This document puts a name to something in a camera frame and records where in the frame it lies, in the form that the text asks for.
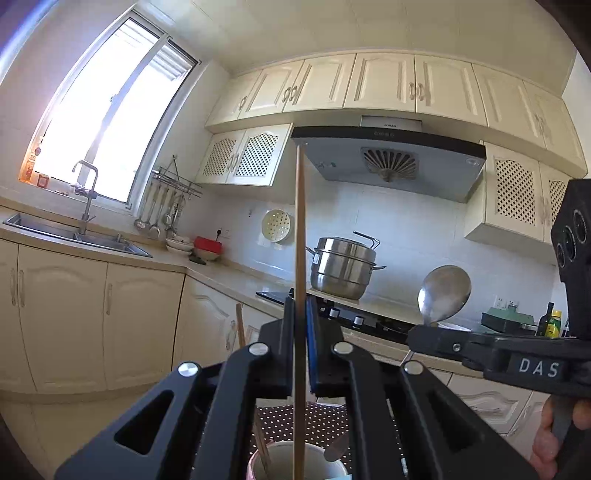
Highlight metal faucet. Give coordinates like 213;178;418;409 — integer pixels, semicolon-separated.
71;160;100;236

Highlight cream upper cabinets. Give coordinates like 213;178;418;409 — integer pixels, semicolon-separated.
205;52;588;179

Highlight cream lower cabinets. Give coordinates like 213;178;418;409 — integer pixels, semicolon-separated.
0;239;555;437

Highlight polka dot tablecloth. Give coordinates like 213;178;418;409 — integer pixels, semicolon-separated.
252;401;409;480

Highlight large lattice door cabinet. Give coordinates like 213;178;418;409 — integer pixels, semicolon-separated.
464;140;571;267

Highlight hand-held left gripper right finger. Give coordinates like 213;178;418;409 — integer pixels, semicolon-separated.
305;298;539;480

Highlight stainless steel sink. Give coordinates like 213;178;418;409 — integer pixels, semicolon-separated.
2;211;153;258

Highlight hanging metal kitchen utensils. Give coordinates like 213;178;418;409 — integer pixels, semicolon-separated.
133;181;186;239

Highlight stack of white bowls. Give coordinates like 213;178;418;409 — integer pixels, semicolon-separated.
165;234;195;254

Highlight red bowl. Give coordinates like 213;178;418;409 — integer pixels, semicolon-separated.
192;236;225;262

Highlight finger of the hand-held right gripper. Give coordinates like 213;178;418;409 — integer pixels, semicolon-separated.
406;325;497;366

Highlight stainless steel steamer pot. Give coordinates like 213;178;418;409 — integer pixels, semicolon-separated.
305;230;387;302

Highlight small lattice door cabinet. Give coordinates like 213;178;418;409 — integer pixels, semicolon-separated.
196;123;294;188

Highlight dark glass bottle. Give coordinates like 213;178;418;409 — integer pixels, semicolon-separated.
535;302;555;337

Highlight cream cabinets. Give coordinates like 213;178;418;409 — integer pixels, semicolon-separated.
0;239;555;437
205;52;588;179

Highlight green box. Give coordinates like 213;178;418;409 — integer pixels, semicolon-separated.
481;308;541;334

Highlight wooden chopstick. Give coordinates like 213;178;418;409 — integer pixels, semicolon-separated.
294;144;306;480
235;303;271;479

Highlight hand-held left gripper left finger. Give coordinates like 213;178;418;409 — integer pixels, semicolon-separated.
54;298;296;480

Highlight white perforated strainer plate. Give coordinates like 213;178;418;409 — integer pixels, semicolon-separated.
261;208;295;244

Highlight pink cup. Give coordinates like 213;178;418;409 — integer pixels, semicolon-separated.
247;440;350;480

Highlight black glass cooktop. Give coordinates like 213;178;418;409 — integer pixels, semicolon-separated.
255;288;416;345

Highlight grey range hood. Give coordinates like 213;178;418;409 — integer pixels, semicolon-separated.
290;115;487;204

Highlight metal spoon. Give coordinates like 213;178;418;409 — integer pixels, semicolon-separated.
323;434;350;463
402;265;472;365

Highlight metal wall utensil rack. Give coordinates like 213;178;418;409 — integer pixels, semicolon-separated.
151;154;204;200

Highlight kitchen window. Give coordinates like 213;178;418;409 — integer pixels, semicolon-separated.
19;9;202;214

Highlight person's right hand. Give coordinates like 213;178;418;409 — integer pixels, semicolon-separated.
530;397;561;480

